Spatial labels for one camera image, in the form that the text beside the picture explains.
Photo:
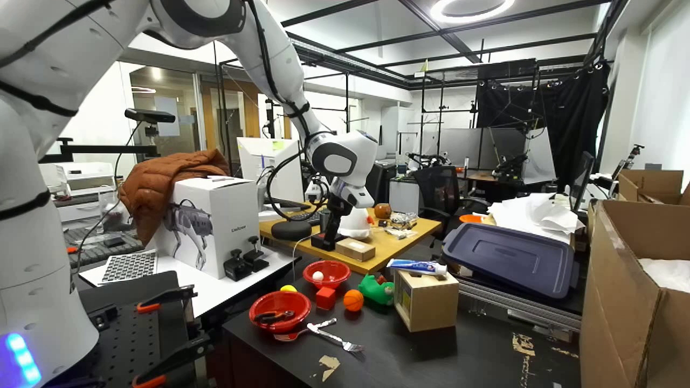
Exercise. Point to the green toy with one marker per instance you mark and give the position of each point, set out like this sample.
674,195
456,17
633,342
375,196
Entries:
375,291

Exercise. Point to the orange ball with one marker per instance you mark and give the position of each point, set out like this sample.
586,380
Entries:
351,299

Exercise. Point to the red bowl with pliers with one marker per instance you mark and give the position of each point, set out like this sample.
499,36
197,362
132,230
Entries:
274,299

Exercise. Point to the orange handled pliers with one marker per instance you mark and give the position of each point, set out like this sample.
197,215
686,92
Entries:
276,316

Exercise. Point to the large cardboard box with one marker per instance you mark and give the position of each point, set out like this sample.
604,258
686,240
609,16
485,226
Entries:
636,303

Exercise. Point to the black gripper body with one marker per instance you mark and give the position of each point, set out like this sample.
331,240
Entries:
337,208

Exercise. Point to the wooden toy box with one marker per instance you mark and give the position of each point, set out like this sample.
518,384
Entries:
424,299

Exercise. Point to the white robot dog box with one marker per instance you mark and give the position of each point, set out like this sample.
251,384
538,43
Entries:
207,220

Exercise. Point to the brown jacket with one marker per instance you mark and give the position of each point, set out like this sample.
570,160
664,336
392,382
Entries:
149,186

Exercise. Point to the black orange clamp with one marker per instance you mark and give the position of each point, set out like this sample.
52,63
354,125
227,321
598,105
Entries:
156,303

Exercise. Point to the orange red cube block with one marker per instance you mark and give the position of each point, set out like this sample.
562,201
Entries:
326,298

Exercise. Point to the blue plastic bin lid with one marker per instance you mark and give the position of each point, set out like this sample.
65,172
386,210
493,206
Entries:
519,258

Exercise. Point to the red bowl with ball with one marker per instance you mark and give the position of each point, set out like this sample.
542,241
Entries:
333,270

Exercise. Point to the silver spoon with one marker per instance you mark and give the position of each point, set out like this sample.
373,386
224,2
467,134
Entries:
291,336

